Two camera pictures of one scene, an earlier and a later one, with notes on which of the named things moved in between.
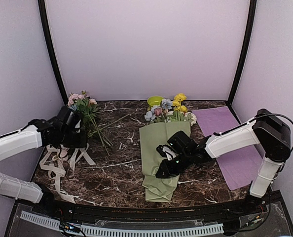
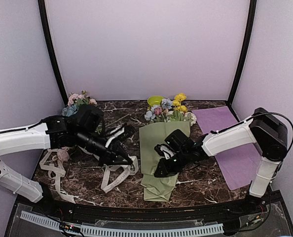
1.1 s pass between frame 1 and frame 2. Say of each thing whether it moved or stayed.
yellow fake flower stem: stayed
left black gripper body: moved
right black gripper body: stayed
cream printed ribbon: moved
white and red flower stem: stayed
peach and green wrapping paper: stayed
